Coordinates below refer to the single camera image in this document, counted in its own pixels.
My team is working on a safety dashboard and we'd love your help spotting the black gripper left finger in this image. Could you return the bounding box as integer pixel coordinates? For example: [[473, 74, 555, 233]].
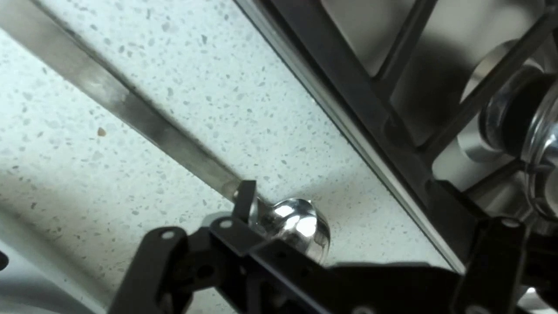
[[107, 179, 328, 314]]

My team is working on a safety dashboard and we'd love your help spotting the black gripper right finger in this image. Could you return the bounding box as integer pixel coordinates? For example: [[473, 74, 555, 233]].
[[450, 214, 532, 314]]

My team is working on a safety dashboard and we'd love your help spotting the stainless steel gas stove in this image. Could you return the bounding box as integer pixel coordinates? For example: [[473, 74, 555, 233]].
[[234, 0, 558, 303]]

